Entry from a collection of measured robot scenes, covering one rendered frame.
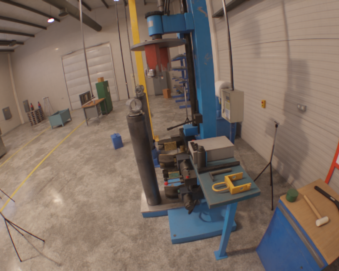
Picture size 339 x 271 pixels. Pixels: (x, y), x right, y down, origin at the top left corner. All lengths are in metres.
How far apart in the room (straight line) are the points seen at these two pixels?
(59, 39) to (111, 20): 4.38
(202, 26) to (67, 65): 12.84
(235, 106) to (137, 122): 1.21
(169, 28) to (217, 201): 1.61
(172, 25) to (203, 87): 0.73
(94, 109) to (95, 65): 6.02
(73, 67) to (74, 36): 2.42
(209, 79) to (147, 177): 1.36
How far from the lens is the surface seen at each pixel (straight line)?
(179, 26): 1.82
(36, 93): 16.09
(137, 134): 1.85
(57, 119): 9.42
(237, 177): 1.38
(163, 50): 1.94
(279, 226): 1.65
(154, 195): 2.34
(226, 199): 1.22
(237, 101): 2.18
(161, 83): 11.93
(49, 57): 15.08
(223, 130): 4.24
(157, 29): 1.77
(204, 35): 1.81
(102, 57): 12.95
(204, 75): 1.78
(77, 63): 13.64
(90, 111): 7.72
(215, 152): 1.57
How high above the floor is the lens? 1.94
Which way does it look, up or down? 23 degrees down
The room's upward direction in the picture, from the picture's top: 7 degrees counter-clockwise
